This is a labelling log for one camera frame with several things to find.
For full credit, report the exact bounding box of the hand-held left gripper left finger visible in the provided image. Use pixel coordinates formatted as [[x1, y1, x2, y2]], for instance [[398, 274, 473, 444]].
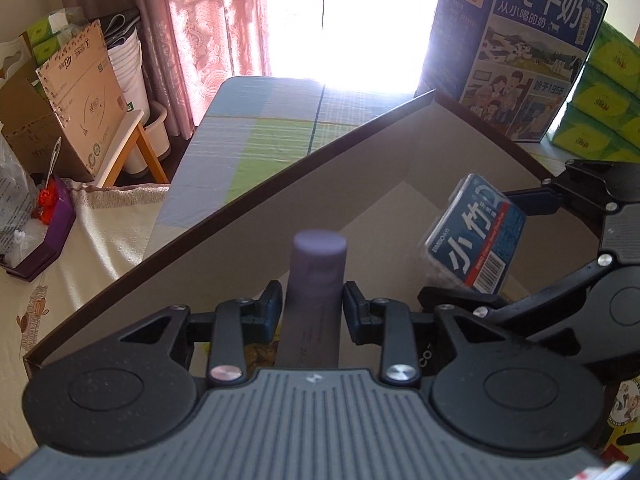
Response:
[[117, 280, 284, 389]]

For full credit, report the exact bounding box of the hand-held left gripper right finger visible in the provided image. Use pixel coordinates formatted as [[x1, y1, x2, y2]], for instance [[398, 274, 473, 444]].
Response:
[[343, 281, 507, 389]]

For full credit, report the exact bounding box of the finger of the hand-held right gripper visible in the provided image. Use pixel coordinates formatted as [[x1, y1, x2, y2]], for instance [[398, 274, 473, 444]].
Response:
[[418, 254, 614, 327], [504, 159, 640, 215]]

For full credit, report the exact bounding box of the purple tube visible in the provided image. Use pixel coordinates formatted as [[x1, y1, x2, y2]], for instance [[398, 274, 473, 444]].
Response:
[[277, 230, 347, 369]]

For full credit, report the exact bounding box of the yellow nut snack packet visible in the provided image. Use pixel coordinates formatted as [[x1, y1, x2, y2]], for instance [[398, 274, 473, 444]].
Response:
[[244, 329, 279, 367]]

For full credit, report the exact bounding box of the blue tissue packet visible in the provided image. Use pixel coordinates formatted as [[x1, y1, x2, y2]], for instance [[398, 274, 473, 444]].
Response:
[[419, 172, 529, 296]]

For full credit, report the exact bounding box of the brown cardboard storage box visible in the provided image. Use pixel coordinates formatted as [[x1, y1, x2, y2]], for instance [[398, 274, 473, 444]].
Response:
[[22, 89, 607, 377]]

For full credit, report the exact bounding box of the cartoon print snack packet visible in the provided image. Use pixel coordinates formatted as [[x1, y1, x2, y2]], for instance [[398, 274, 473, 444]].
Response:
[[592, 379, 640, 469]]

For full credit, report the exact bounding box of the plaid cloth desktop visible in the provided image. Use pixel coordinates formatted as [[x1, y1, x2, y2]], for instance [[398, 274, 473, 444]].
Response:
[[145, 76, 569, 264]]

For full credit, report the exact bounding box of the stack of green tissue packs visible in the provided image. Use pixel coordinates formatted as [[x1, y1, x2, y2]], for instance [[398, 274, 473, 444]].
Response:
[[545, 19, 640, 164]]

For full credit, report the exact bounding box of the blue illustrated milk carton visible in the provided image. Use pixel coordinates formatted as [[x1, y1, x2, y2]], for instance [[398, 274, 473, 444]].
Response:
[[414, 0, 610, 144]]

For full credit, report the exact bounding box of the cream printed blanket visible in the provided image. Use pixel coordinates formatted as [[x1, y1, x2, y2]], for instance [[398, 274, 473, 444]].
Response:
[[0, 181, 172, 461]]

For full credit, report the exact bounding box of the wooden stool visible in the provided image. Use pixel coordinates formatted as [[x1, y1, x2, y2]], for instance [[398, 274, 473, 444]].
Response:
[[94, 109, 171, 187]]

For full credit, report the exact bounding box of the purple box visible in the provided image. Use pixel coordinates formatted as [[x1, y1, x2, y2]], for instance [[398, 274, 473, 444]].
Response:
[[0, 175, 77, 281]]

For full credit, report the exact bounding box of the stack of white buckets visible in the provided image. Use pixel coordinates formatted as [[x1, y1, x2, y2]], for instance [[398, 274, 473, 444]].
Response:
[[107, 35, 172, 174]]

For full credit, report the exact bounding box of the pink curtain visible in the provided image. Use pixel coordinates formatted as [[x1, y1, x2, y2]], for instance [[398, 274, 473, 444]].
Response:
[[54, 0, 323, 142]]

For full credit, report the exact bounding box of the printed clear plastic bag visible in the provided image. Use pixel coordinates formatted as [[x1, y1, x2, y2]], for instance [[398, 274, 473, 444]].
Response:
[[0, 132, 39, 267]]

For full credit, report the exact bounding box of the printed tan cardboard box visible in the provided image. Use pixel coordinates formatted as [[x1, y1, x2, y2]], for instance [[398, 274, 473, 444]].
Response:
[[35, 17, 132, 182]]

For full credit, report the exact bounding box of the plain brown cardboard box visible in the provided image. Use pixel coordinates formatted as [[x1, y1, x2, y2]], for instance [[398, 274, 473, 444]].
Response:
[[0, 62, 97, 183]]

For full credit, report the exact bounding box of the grey cloth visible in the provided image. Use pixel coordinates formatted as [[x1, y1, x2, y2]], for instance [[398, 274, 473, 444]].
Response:
[[97, 7, 142, 52]]

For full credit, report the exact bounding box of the green and white tissue pack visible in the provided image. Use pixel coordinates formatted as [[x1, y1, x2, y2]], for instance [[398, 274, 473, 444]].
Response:
[[24, 7, 69, 57]]

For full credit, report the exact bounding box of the red handled tool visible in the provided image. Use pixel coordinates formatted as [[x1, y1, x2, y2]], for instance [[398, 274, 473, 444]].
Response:
[[34, 136, 64, 224]]

